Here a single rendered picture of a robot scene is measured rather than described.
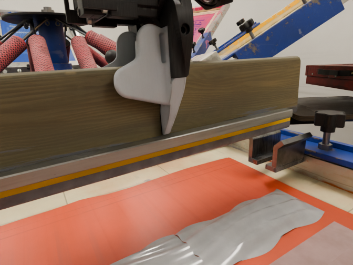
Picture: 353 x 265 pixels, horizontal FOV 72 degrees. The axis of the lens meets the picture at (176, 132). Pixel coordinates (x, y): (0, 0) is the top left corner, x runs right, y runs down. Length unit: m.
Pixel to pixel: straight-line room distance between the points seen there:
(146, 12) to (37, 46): 0.68
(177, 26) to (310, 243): 0.25
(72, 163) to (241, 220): 0.20
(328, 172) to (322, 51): 2.02
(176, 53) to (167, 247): 0.19
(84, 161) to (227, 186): 0.25
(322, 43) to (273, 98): 2.09
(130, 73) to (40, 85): 0.06
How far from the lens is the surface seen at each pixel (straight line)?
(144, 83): 0.20
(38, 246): 0.33
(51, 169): 0.20
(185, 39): 0.20
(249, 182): 0.41
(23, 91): 0.20
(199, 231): 0.29
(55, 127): 0.20
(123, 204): 0.36
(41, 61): 0.80
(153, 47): 0.20
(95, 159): 0.20
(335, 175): 0.43
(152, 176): 0.42
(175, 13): 0.20
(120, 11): 0.19
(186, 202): 0.35
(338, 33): 2.36
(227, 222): 0.31
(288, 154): 0.41
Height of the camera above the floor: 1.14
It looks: 16 degrees down
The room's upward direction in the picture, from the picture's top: 2 degrees counter-clockwise
